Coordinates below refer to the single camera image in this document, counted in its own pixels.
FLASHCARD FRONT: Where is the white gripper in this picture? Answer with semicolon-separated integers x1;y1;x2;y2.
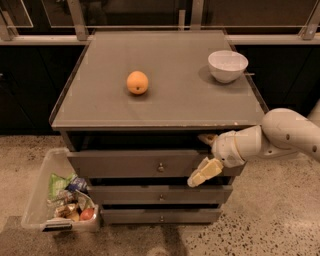
187;126;262;187

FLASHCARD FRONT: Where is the grey top drawer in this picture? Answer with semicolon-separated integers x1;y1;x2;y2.
66;148;247;179

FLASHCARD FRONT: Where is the grey drawer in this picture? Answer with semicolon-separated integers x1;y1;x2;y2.
88;185;232;205
66;148;247;179
101;209;221;224

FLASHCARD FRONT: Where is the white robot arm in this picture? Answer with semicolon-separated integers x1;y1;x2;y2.
187;108;320;188

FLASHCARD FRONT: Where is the grey middle drawer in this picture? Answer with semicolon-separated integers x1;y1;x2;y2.
88;185;232;205

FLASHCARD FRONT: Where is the grey drawer cabinet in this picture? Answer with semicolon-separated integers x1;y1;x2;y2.
50;31;268;213

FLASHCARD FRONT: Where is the grey bottom drawer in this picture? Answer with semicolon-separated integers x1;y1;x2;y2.
101;209;221;224

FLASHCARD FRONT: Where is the white ceramic bowl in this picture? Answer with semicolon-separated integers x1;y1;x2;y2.
208;50;249;83

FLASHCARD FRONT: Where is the orange fruit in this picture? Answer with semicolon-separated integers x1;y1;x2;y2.
126;71;149;95

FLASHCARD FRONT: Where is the blue snack packet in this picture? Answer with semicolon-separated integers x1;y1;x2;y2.
67;177;87;193

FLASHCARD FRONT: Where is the red apple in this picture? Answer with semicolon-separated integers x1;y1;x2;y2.
79;208;94;221

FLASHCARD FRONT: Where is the brown snack packet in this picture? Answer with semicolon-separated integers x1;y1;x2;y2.
54;203;80;222

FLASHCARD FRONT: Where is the green snack bag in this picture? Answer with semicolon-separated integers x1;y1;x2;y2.
48;173;77;200

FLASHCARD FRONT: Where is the clear plastic bin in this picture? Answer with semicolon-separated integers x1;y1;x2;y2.
21;148;100;232

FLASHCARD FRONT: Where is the metal railing frame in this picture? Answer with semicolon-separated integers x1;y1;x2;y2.
0;0;320;41

